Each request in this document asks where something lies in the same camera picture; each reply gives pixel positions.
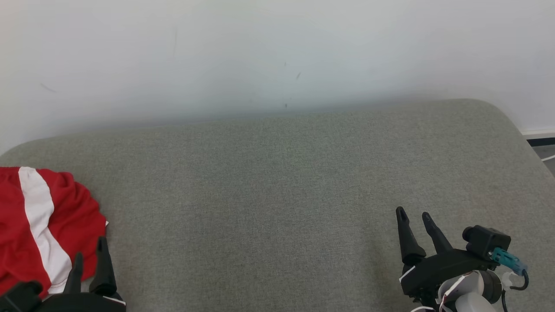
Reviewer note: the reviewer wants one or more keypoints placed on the white wall baseboard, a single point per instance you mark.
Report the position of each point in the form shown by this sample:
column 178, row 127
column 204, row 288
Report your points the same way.
column 540, row 134

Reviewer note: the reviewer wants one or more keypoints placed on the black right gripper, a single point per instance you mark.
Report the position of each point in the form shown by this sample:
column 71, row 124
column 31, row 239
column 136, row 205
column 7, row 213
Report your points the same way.
column 438, row 268

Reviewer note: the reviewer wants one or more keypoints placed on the red shorts with white stripe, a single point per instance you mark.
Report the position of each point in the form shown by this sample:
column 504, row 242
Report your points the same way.
column 39, row 216

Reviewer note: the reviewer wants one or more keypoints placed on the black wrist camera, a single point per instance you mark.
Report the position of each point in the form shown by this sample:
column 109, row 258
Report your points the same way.
column 19, row 298
column 485, row 240

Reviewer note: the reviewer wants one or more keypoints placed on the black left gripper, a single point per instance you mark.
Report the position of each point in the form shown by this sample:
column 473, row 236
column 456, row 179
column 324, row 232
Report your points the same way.
column 82, row 304

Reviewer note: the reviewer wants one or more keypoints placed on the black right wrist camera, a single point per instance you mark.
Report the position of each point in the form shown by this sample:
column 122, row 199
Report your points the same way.
column 485, row 240

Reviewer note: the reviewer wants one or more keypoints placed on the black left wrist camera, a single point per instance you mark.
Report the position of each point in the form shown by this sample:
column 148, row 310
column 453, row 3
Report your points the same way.
column 19, row 298

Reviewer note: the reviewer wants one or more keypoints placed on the teal right camera connector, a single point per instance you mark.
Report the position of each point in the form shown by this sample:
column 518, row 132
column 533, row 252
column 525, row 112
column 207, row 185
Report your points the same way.
column 507, row 259

